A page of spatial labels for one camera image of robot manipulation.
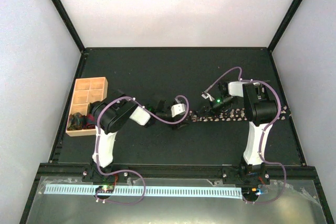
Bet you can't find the black floral patterned tie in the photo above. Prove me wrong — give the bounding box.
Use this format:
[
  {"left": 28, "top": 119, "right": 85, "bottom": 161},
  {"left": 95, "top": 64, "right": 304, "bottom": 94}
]
[{"left": 190, "top": 105, "right": 292, "bottom": 123}]

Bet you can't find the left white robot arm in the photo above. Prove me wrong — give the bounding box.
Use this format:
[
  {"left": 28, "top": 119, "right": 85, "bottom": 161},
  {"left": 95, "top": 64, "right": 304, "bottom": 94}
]
[{"left": 90, "top": 90, "right": 190, "bottom": 182}]

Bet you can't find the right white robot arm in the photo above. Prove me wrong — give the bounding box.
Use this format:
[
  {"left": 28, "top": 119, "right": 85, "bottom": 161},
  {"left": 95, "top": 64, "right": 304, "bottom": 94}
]
[{"left": 202, "top": 80, "right": 281, "bottom": 184}]

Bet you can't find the wooden compartment box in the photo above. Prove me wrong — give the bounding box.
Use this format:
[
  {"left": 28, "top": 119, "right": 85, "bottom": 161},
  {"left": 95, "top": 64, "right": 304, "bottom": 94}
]
[{"left": 66, "top": 77, "right": 108, "bottom": 137}]

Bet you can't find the dark rolled tie in box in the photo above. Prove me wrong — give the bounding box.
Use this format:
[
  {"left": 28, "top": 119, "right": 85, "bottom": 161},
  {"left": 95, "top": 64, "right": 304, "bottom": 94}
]
[{"left": 67, "top": 112, "right": 86, "bottom": 131}]

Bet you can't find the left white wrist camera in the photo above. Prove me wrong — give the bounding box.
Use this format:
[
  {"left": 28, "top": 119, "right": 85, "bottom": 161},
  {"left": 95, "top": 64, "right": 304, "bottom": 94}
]
[{"left": 171, "top": 103, "right": 186, "bottom": 118}]

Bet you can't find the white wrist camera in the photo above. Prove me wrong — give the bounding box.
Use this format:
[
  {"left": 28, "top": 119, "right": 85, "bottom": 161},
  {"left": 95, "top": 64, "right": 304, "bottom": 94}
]
[
  {"left": 202, "top": 92, "right": 215, "bottom": 102},
  {"left": 171, "top": 103, "right": 186, "bottom": 118}
]

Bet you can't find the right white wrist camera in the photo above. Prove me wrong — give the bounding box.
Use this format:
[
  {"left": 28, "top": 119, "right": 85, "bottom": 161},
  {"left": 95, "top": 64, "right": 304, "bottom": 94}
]
[{"left": 202, "top": 92, "right": 215, "bottom": 102}]

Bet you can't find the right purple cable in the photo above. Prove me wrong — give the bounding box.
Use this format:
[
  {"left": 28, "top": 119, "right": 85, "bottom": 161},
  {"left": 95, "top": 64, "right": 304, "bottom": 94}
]
[{"left": 206, "top": 66, "right": 287, "bottom": 206}]

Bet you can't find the purple cable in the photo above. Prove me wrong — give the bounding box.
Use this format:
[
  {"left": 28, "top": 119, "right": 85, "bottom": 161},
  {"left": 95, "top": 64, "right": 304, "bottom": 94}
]
[
  {"left": 206, "top": 66, "right": 287, "bottom": 206},
  {"left": 94, "top": 94, "right": 190, "bottom": 205}
]

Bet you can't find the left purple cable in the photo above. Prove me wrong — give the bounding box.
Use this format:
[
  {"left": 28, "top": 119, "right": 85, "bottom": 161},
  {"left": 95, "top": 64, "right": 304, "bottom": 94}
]
[{"left": 94, "top": 94, "right": 190, "bottom": 205}]

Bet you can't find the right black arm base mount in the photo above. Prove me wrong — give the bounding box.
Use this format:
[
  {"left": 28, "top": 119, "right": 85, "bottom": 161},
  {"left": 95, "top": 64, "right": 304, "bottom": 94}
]
[{"left": 222, "top": 165, "right": 270, "bottom": 186}]

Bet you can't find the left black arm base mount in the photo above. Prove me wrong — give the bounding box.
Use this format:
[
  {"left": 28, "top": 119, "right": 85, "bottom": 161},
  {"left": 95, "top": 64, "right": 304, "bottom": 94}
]
[{"left": 81, "top": 165, "right": 128, "bottom": 184}]

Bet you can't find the light blue slotted cable duct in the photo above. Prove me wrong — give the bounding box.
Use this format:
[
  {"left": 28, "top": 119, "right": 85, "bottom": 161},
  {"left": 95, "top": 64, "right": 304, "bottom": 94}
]
[{"left": 44, "top": 184, "right": 243, "bottom": 199}]

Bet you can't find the right black frame post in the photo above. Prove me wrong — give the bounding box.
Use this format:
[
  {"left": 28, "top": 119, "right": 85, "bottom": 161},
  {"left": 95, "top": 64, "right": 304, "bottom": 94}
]
[{"left": 267, "top": 0, "right": 303, "bottom": 52}]

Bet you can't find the black frame post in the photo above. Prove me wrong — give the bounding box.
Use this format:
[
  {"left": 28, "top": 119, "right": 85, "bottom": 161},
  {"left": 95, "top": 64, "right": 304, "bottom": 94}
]
[
  {"left": 267, "top": 0, "right": 303, "bottom": 52},
  {"left": 51, "top": 0, "right": 85, "bottom": 52}
]

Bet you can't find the left black frame post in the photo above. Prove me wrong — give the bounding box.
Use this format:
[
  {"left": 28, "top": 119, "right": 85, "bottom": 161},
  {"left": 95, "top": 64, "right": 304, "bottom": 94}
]
[{"left": 51, "top": 0, "right": 85, "bottom": 52}]

